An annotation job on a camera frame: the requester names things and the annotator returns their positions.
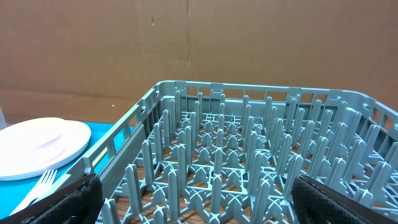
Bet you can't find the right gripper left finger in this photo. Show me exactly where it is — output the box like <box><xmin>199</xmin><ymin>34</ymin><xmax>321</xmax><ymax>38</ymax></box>
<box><xmin>1</xmin><ymin>174</ymin><xmax>104</xmax><ymax>224</ymax></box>

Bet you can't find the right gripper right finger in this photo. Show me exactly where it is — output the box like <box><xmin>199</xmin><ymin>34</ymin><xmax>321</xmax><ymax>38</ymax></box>
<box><xmin>290</xmin><ymin>175</ymin><xmax>397</xmax><ymax>224</ymax></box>

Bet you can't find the grey dishwasher rack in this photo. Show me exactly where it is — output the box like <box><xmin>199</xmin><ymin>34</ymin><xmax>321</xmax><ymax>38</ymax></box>
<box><xmin>51</xmin><ymin>81</ymin><xmax>397</xmax><ymax>223</ymax></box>

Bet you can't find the white plastic fork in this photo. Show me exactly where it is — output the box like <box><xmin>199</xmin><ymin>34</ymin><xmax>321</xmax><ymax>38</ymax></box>
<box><xmin>10</xmin><ymin>169</ymin><xmax>57</xmax><ymax>216</ymax></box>

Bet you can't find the wooden chopstick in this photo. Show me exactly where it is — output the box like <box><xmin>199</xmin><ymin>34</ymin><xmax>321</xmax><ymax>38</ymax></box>
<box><xmin>92</xmin><ymin>147</ymin><xmax>108</xmax><ymax>167</ymax></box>

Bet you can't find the pink white plate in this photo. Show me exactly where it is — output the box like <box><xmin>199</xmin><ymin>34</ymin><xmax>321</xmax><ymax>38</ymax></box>
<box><xmin>1</xmin><ymin>117</ymin><xmax>91</xmax><ymax>181</ymax></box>

